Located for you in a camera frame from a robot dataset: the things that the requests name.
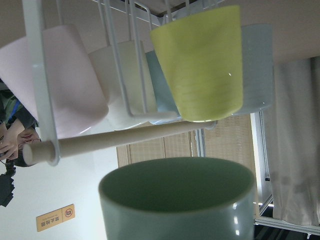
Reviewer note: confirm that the grey cup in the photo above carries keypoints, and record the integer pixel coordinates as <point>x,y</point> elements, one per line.
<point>258,68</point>

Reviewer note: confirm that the white wire cup rack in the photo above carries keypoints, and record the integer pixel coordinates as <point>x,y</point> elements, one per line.
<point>52,149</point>

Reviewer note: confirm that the pink cup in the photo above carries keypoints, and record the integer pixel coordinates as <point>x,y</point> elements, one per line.
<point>77,99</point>

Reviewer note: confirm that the cream white cup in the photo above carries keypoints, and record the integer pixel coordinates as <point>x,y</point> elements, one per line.
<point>104,66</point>

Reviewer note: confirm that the yellow cup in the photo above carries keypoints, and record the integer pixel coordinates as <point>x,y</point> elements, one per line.
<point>201,59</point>

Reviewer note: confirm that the light blue cup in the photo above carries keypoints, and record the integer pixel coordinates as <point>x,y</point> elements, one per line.
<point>163,96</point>

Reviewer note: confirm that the green cup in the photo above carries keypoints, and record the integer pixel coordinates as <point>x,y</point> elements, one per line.
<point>180,198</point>

